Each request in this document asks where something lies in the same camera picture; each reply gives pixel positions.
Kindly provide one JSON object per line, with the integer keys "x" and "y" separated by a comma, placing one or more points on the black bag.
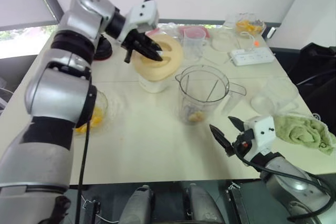
{"x": 317, "y": 72}

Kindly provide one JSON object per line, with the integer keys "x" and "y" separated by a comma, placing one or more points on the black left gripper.
{"x": 132, "y": 43}

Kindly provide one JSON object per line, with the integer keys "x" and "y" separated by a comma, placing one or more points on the black table leg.
{"x": 94, "y": 212}
{"x": 239, "y": 203}

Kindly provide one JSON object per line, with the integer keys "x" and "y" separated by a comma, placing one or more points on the green towel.
{"x": 304, "y": 132}

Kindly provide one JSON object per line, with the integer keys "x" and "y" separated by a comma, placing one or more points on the yellow food pieces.
{"x": 97, "y": 117}

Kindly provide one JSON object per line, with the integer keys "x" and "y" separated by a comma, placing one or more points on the cream blender base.
{"x": 155, "y": 85}

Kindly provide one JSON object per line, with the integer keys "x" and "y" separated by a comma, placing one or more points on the glass bowl with scalloped rim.
{"x": 101, "y": 106}

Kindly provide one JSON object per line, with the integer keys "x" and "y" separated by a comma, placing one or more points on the clear drinking glass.
{"x": 230, "y": 22}

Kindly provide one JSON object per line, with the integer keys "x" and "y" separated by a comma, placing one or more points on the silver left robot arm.
{"x": 60, "y": 90}

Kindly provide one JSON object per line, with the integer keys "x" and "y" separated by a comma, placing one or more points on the clear measuring cup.
{"x": 195, "y": 43}

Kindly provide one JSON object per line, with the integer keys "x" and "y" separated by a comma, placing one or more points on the white power strip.
{"x": 252, "y": 56}

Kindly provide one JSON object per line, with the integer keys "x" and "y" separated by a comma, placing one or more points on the clear round plastic container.
{"x": 224, "y": 41}

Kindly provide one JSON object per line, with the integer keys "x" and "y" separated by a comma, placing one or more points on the red plastic lid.
{"x": 203, "y": 30}

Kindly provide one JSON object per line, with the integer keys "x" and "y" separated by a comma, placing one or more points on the cream blender lid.
{"x": 170, "y": 56}

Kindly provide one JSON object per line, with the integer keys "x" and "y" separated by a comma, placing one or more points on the clear blender jar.
{"x": 200, "y": 90}

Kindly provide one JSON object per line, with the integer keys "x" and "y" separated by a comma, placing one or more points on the glass bowl of mixed fruit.
{"x": 250, "y": 26}

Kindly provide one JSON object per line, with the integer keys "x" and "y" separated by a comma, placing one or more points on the black fabric pouch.
{"x": 103, "y": 49}

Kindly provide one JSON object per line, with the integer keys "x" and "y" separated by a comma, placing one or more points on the dark rounded grey shape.
{"x": 203, "y": 204}
{"x": 137, "y": 205}

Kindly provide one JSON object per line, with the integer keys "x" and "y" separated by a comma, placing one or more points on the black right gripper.
{"x": 242, "y": 141}

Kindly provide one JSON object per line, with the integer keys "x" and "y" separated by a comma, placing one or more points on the crumpled clear plastic bag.
{"x": 170, "y": 28}

